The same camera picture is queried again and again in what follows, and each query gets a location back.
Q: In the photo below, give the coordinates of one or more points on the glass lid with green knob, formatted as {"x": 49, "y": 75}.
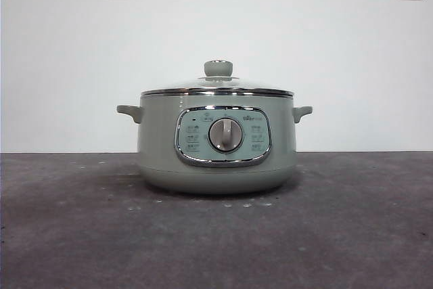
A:
{"x": 218, "y": 67}

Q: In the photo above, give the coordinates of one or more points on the sage green electric cooking pot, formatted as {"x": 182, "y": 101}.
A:
{"x": 159, "y": 153}

